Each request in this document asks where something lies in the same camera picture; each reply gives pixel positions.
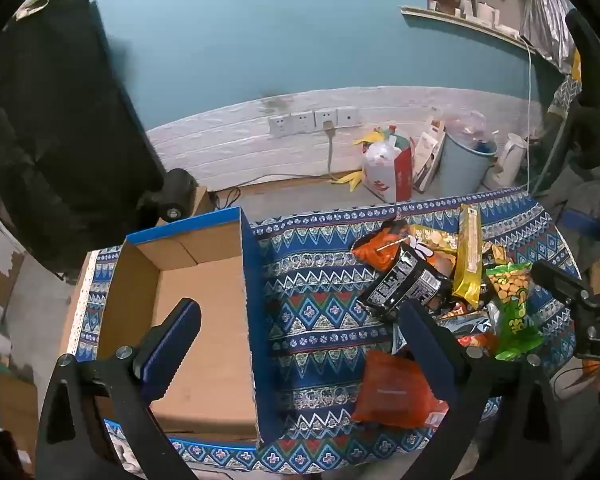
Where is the plain orange snack packet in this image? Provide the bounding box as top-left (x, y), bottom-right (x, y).
top-left (350, 205), bottom-right (546, 361)

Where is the green peanut snack bag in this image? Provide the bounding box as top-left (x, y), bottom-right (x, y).
top-left (485, 261), bottom-right (545, 361)

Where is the yellow flat scrap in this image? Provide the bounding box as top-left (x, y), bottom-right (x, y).
top-left (331, 170), bottom-right (366, 192)

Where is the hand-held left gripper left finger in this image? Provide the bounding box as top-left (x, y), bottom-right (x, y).
top-left (35, 297), bottom-right (203, 480)

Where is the black cable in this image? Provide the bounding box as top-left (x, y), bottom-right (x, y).
top-left (207, 187), bottom-right (243, 211)

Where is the blue trash bin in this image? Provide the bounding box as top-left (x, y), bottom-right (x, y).
top-left (437, 115), bottom-right (498, 196)

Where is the small orange snack bag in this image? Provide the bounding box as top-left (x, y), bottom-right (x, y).
top-left (351, 350), bottom-right (451, 429)

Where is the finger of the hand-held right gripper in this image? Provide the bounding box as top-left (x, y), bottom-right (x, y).
top-left (530, 259), bottom-right (588, 306)

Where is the grey striped curtain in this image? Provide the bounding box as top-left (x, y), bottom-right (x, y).
top-left (520, 0), bottom-right (578, 73)

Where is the grey cloth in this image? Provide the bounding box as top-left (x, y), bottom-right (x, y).
top-left (545, 160), bottom-right (600, 221)

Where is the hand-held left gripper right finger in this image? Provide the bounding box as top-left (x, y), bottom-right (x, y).
top-left (397, 299), bottom-right (563, 480)

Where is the long yellow snack bag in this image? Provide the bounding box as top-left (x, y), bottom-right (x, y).
top-left (451, 205), bottom-right (483, 309)

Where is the wall shelf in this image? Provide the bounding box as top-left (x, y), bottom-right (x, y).
top-left (400, 5), bottom-right (537, 53)

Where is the black snack bag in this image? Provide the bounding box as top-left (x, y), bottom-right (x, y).
top-left (356, 247), bottom-right (453, 321)

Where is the blue patterned blanket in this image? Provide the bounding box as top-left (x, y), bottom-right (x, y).
top-left (67, 187), bottom-right (583, 476)

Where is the flat cardboard sheet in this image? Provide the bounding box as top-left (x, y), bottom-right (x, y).
top-left (0, 367), bottom-right (40, 466)

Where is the orange chips bag black top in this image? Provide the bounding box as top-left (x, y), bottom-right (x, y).
top-left (351, 220), bottom-right (416, 273)

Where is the white cable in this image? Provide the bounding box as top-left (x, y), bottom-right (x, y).
top-left (525, 47), bottom-right (536, 193)

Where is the black curtain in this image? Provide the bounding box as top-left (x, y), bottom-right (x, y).
top-left (0, 0), bottom-right (168, 281)

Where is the black chair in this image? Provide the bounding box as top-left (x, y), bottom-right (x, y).
top-left (545, 7), bottom-right (600, 196)

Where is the grey plug with cable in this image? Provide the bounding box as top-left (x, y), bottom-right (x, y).
top-left (322, 120), bottom-right (353, 181)

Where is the red and white bag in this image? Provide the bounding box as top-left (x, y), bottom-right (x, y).
top-left (362, 130), bottom-right (415, 204)

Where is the white and brown paper bag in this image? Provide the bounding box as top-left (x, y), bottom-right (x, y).
top-left (412, 116), bottom-right (447, 193)

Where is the cardboard box with blue rim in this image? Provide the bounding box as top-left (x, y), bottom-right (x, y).
top-left (97, 206), bottom-right (286, 448)

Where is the black cylindrical lamp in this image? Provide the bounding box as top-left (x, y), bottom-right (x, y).
top-left (137, 167), bottom-right (199, 223)

